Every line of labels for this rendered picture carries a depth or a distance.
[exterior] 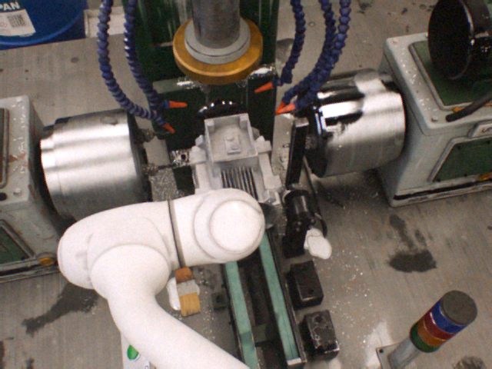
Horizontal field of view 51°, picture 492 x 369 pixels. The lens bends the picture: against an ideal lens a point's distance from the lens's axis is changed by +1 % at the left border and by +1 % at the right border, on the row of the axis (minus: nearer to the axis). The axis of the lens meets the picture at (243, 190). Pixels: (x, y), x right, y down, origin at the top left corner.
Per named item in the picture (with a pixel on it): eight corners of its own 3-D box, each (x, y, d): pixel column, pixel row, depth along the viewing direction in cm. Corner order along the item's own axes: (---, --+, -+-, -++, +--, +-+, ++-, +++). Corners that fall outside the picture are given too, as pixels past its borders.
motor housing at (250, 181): (193, 175, 135) (186, 131, 119) (264, 164, 137) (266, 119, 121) (204, 243, 125) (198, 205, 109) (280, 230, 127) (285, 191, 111)
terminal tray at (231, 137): (204, 138, 122) (202, 119, 116) (248, 131, 123) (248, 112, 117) (213, 180, 116) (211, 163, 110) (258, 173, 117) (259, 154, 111)
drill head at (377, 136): (264, 126, 144) (267, 61, 122) (403, 102, 148) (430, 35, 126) (285, 202, 131) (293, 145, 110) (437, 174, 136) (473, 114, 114)
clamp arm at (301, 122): (284, 182, 125) (291, 116, 103) (295, 180, 125) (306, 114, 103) (287, 194, 123) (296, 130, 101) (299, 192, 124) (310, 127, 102)
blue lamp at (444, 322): (426, 303, 92) (433, 294, 88) (457, 297, 93) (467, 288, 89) (439, 336, 89) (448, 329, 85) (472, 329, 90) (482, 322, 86)
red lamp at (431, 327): (418, 310, 96) (426, 303, 92) (449, 304, 97) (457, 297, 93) (431, 343, 93) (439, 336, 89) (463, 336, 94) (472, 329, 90)
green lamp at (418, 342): (405, 324, 104) (411, 317, 100) (433, 318, 104) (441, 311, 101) (417, 354, 101) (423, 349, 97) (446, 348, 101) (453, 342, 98)
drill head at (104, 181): (21, 167, 137) (-22, 107, 116) (158, 144, 141) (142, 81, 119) (20, 252, 125) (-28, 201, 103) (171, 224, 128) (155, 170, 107)
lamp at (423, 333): (411, 317, 100) (418, 310, 96) (441, 311, 101) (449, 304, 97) (423, 349, 97) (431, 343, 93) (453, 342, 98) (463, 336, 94)
